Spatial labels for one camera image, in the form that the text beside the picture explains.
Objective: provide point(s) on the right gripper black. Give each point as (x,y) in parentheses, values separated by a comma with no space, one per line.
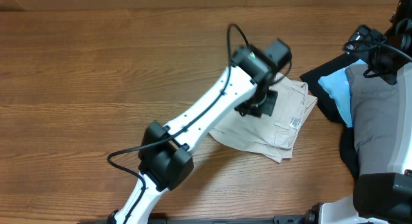
(371,35)

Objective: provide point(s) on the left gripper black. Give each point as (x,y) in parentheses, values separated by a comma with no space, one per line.
(267,105)

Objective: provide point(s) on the beige shorts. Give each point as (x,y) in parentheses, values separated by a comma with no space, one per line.
(273,136)

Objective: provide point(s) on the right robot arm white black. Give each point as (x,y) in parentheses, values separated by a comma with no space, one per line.
(383,197)

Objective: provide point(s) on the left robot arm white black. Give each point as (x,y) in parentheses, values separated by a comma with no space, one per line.
(166,151)

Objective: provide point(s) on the light blue garment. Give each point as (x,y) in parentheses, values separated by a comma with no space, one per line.
(338,88)

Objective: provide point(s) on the grey garment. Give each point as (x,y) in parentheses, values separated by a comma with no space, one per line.
(374,112)

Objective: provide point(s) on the black garment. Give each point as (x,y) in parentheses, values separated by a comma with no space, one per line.
(327,106)

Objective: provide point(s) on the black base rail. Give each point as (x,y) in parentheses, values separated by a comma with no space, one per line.
(274,220)

